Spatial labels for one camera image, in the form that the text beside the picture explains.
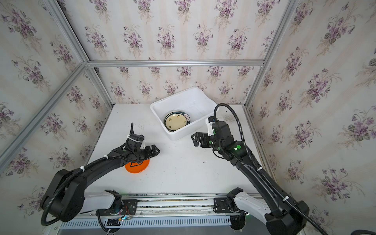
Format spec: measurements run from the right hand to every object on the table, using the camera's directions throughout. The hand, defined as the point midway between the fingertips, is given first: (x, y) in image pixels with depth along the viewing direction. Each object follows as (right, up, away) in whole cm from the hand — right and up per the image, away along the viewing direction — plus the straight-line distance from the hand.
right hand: (197, 137), depth 73 cm
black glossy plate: (-19, +13, +35) cm, 42 cm away
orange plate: (-32, -16, +2) cm, 36 cm away
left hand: (-25, -11, +14) cm, 31 cm away
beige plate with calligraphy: (-13, +7, +31) cm, 34 cm away
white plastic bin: (-1, +24, +44) cm, 50 cm away
